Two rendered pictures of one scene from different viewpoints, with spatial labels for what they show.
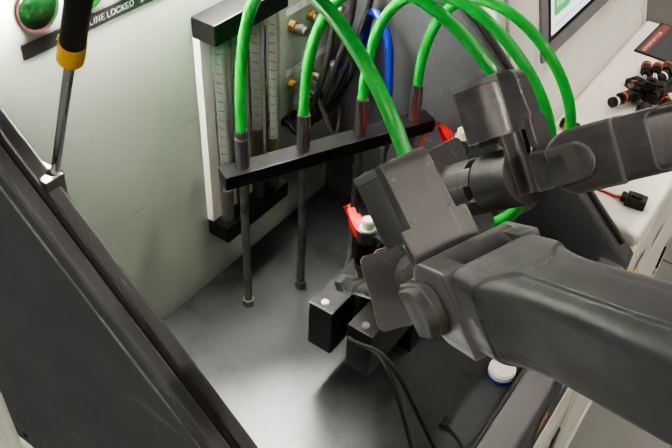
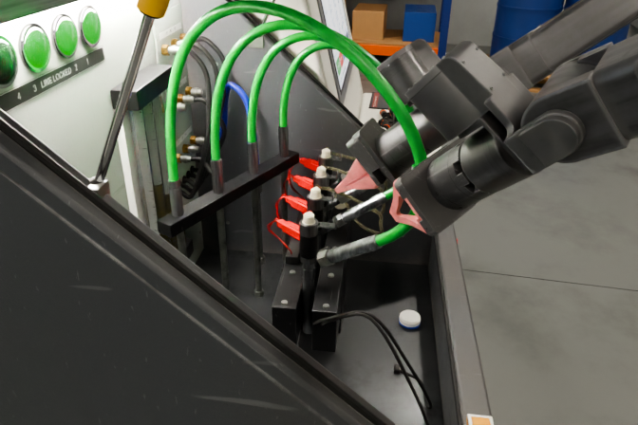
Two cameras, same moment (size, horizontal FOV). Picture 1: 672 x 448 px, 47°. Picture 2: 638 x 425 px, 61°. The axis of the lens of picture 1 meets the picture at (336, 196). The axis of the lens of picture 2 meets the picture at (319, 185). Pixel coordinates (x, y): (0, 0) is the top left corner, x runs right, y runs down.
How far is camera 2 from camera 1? 0.35 m
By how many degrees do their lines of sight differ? 26
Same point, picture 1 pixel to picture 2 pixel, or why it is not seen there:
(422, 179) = (479, 60)
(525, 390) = (455, 309)
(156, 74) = (93, 141)
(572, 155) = not seen: hidden behind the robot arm
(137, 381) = (233, 371)
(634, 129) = (525, 47)
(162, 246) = not seen: hidden behind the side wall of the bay
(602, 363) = not seen: outside the picture
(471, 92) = (399, 60)
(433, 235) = (507, 97)
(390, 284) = (428, 194)
